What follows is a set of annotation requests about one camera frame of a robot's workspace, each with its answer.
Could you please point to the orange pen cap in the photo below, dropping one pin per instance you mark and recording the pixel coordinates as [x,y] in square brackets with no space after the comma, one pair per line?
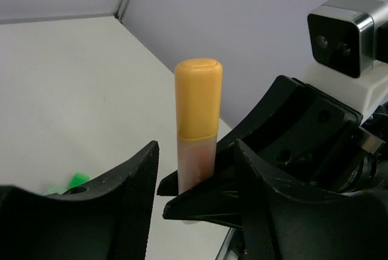
[198,90]

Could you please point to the bright green marker cap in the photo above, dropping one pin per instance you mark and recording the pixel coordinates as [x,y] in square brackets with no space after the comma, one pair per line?
[77,179]

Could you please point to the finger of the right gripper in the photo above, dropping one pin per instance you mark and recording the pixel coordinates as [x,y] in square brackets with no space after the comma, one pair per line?
[223,166]
[215,201]

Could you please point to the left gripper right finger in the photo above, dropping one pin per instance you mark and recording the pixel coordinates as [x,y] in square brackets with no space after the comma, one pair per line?
[285,218]

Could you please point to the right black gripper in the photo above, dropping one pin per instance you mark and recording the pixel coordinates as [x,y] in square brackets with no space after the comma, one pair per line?
[317,139]

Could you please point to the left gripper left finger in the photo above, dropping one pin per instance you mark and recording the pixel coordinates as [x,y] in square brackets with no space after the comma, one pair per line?
[107,217]

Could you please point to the pink orange highlighter pen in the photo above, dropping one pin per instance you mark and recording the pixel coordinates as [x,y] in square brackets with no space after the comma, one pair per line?
[196,161]

